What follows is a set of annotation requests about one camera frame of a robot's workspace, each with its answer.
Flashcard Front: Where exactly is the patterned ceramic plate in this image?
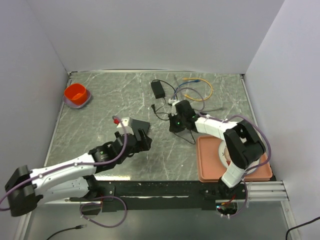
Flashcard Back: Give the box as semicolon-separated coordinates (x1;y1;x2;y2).
218;140;267;170

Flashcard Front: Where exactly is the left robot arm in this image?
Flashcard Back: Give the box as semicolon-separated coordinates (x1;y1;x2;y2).
0;129;152;217

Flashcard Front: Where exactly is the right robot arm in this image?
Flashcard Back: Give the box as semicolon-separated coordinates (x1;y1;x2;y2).
168;99;267;200

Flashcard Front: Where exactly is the black network switch box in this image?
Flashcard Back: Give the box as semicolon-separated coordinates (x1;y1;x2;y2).
130;118;151;137

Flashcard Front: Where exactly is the yellow ethernet cable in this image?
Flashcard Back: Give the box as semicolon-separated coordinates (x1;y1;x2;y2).
182;77;214;102

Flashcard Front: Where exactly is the orange plastic cup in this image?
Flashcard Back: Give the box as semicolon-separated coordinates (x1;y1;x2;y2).
64;83;88;105

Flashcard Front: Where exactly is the black cable with plug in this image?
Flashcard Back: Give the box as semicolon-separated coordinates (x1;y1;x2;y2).
44;224;87;240

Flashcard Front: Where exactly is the lilac plastic dish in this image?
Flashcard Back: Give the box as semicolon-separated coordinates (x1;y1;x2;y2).
62;91;92;110

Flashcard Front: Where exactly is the pink plastic tray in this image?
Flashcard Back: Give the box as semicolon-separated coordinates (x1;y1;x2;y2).
196;135;273;183

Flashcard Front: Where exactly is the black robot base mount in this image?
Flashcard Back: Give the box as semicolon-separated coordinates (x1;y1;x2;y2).
69;180;246;211

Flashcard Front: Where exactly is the aluminium frame rail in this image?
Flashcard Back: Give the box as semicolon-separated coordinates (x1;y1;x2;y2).
44;181;290;205

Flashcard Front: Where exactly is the black cable at corner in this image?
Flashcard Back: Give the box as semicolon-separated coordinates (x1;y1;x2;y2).
285;216;320;240

